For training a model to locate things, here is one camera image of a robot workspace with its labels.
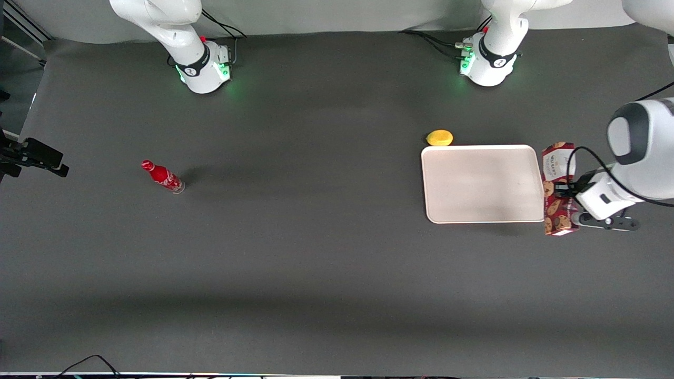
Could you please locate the black cable at table edge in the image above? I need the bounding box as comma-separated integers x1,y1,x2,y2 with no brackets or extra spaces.
52,354,123,379

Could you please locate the dark grey wrist camera mount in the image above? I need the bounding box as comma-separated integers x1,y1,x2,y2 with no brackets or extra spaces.
571,210,641,233

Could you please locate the aluminium frame rail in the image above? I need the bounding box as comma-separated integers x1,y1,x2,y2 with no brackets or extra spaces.
0,0,54,44

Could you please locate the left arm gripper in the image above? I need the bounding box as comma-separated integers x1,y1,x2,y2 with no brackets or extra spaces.
552,171,636,221

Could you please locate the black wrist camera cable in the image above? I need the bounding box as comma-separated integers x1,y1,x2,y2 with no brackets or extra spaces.
566,81,674,204

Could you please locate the red cookie box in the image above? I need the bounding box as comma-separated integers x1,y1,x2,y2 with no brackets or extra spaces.
541,142,578,236

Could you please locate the white rectangular tray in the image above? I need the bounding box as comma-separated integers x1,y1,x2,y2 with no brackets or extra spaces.
421,144,546,224

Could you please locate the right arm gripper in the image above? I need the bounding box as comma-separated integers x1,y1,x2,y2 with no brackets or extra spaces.
0,128,70,183

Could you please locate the red cola bottle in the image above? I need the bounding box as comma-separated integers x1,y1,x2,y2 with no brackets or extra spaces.
141,159,186,194

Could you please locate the yellow lemon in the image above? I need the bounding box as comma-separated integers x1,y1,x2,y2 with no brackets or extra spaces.
425,129,454,147

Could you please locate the dark grey table cloth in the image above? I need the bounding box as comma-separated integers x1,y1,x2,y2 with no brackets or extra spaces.
0,18,674,377

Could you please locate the black base cable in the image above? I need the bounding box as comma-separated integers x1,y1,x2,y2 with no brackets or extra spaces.
398,29,466,49
420,34,466,59
201,9,247,39

